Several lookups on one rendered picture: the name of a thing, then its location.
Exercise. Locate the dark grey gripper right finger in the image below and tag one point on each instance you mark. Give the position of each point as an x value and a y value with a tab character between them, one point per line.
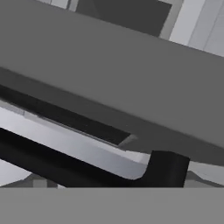
204	183

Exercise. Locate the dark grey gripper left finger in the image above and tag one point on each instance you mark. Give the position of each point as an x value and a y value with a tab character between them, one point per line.
39	182

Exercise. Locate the white cupboard run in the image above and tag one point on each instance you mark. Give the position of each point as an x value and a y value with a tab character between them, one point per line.
201	23

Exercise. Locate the dark panel with grey frame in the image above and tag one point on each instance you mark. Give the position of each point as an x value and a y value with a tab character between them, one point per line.
125	14

